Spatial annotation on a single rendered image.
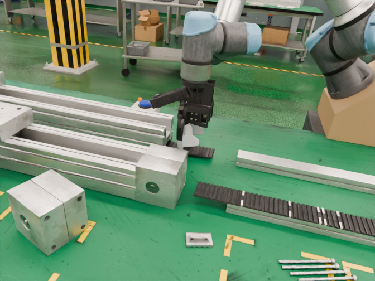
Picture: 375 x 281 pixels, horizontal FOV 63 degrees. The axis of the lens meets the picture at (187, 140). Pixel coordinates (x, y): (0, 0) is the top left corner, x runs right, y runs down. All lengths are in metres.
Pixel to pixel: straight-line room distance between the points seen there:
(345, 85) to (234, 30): 0.50
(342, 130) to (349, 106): 0.08
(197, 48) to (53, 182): 0.41
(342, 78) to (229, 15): 0.44
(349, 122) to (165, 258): 0.75
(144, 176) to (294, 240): 0.33
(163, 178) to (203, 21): 0.35
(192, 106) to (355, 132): 0.57
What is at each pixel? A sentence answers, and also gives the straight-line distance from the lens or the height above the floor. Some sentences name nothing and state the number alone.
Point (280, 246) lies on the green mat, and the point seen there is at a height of 0.78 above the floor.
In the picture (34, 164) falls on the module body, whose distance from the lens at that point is 0.81.
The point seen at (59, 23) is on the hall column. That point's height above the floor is 0.55.
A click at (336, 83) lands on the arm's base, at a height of 0.94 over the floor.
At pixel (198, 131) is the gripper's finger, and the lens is 0.87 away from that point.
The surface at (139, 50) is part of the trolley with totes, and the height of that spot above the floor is 0.33.
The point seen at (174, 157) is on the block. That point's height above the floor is 0.87.
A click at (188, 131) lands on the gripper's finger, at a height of 0.87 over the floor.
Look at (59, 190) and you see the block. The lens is 0.61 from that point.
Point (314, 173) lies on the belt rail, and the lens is 0.85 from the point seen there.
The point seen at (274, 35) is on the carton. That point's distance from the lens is 5.52.
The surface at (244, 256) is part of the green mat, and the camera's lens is 0.62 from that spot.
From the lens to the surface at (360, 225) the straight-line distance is 0.73.
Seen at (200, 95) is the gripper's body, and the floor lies 0.96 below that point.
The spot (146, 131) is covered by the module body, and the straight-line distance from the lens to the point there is 0.82.
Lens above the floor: 1.25
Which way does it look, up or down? 30 degrees down
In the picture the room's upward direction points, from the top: 5 degrees clockwise
